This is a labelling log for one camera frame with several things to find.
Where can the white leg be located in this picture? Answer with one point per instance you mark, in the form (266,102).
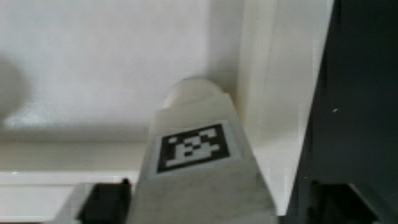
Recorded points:
(200,185)

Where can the white square table top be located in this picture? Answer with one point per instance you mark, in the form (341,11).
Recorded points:
(96,54)

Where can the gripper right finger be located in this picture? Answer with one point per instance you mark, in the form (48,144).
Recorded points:
(337,206)

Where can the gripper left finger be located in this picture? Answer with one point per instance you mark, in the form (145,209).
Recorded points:
(106,204)

